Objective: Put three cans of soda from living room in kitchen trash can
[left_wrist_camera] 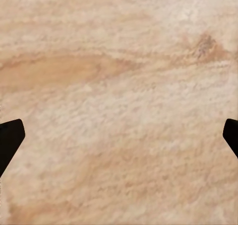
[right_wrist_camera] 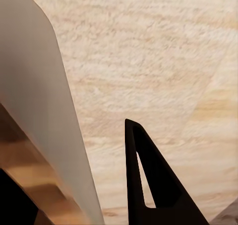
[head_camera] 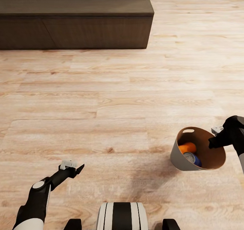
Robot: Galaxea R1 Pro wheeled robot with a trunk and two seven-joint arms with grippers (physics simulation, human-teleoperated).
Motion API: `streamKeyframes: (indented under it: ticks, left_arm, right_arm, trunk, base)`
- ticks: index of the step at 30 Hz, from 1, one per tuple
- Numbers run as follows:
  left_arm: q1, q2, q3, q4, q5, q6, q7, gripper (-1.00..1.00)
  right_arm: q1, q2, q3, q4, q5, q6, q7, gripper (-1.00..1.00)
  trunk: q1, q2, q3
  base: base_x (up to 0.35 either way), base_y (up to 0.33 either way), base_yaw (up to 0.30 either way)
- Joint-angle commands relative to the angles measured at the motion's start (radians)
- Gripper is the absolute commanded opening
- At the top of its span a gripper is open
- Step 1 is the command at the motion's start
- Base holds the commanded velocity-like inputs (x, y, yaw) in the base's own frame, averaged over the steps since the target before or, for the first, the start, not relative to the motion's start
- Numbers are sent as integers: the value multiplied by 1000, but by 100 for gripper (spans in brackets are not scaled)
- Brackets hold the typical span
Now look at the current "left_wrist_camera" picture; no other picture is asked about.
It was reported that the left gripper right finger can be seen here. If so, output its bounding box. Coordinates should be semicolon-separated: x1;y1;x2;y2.
223;118;238;158

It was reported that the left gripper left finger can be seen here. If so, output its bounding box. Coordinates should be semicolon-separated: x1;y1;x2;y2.
0;119;25;176

